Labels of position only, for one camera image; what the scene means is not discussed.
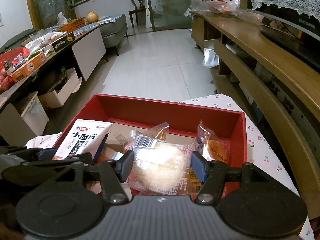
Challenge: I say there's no white spicy strip packet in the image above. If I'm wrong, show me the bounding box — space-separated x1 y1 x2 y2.
53 119 113 160

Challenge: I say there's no small orange pastry packet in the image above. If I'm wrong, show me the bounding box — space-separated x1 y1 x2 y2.
194 120 229 164

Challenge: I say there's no clear round cake packet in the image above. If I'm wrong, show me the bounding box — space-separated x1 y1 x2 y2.
126 130 199 196

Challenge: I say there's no blue foil snack packet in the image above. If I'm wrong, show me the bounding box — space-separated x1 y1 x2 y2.
93 133 109 162

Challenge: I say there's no clear plastic storage bin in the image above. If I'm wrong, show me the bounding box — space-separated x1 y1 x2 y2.
21 91 49 136

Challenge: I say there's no cherry print tablecloth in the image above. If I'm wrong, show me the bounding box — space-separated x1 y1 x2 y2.
26 94 315 239

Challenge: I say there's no white storage box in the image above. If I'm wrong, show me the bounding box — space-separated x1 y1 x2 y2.
39 68 82 109

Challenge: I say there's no red cardboard box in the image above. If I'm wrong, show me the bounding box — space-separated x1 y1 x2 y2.
74 94 247 167

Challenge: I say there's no orange cardboard box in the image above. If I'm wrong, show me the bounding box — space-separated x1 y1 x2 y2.
11 51 46 82

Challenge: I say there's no red plastic bag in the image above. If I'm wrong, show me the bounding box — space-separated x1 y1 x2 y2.
0 47 30 66

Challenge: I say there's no dark coffee table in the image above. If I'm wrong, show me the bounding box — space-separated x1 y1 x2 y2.
1 27 106 111

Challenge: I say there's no black snack box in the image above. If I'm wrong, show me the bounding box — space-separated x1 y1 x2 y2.
52 33 75 53

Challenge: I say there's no silver gift bag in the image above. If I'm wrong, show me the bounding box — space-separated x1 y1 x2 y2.
202 39 220 68

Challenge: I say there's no wooden tv cabinet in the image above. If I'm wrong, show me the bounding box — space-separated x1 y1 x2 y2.
191 11 319 219

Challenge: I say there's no grey sofa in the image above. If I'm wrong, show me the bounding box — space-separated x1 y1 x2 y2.
99 14 128 56

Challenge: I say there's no orange plastic basket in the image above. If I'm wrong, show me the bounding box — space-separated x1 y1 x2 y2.
60 17 86 33

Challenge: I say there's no yellow pomelo fruit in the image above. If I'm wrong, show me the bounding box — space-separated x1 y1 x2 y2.
86 11 99 24

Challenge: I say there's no wooden chair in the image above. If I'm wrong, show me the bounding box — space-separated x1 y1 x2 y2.
128 0 146 29

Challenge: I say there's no television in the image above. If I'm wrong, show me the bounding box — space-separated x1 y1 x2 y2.
258 7 320 73

